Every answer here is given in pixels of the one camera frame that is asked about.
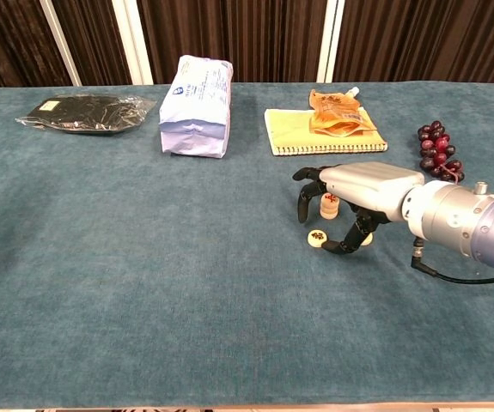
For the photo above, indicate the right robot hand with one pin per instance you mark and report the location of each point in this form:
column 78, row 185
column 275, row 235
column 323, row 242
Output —
column 371, row 189

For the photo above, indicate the purple grape bunch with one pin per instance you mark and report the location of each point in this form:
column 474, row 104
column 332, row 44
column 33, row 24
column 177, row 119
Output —
column 435, row 148

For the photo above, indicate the orange spout pouch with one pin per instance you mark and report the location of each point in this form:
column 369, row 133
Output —
column 337, row 112

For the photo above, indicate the spiral bound notebook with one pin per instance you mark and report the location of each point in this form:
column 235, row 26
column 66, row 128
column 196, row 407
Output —
column 294, row 133

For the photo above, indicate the white blue paper package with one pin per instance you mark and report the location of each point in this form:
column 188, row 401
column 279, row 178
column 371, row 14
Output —
column 195, row 111

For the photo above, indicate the dark brown pleated curtain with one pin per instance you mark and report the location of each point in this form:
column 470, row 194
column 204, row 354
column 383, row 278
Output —
column 246, row 38

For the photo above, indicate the teal table cloth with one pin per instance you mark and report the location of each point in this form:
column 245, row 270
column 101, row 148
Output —
column 143, row 279

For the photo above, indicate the black gloves in plastic bag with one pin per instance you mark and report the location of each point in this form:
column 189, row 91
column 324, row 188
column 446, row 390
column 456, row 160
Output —
column 83, row 112

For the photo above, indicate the white partition post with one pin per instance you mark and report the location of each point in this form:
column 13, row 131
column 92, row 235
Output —
column 330, row 40
column 132, row 43

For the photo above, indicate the thin grey partition post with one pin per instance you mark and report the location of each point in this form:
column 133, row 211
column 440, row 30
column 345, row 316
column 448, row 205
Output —
column 62, row 43

